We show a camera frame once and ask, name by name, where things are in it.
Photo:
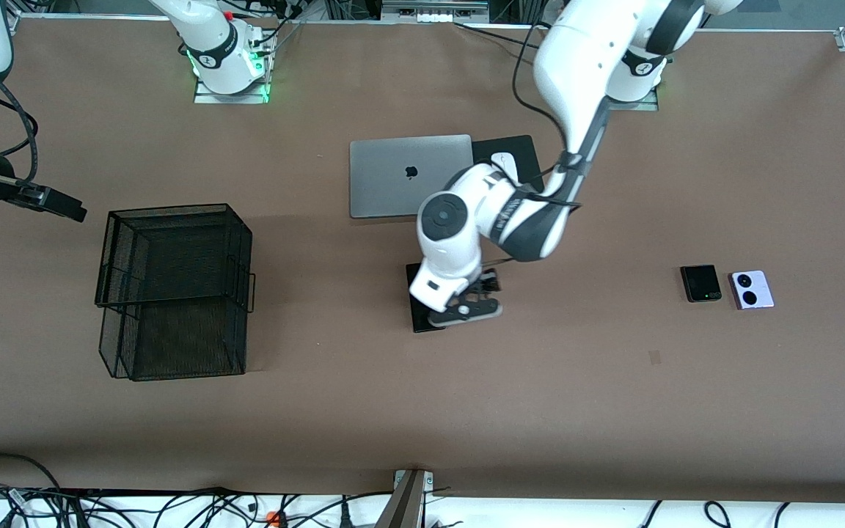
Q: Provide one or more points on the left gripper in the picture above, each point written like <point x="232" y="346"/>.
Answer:
<point x="486" y="282"/>

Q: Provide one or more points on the tall black smartphone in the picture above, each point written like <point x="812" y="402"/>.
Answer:
<point x="422" y="320"/>

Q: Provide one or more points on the square black phone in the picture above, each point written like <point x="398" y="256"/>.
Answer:
<point x="701" y="284"/>

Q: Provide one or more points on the lavender phone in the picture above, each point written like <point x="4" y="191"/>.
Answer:
<point x="752" y="290"/>

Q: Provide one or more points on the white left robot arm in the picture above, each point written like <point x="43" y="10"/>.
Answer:
<point x="584" y="59"/>

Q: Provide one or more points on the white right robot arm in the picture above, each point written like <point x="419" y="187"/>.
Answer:
<point x="217" y="51"/>

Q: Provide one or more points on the white computer mouse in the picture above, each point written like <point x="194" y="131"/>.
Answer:
<point x="501" y="158"/>

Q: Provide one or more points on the black mouse pad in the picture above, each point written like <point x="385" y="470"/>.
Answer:
<point x="521" y="150"/>

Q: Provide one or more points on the silver closed laptop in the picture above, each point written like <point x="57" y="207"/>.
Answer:
<point x="386" y="176"/>

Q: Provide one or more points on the grey power strip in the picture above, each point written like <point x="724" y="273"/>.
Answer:
<point x="437" y="16"/>

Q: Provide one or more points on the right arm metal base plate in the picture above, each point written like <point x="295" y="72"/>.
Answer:
<point x="210" y="97"/>

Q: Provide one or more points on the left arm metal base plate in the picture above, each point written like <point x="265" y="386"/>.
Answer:
<point x="635" y="106"/>

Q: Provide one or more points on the grey aluminium camera post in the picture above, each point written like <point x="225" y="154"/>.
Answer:
<point x="393" y="506"/>

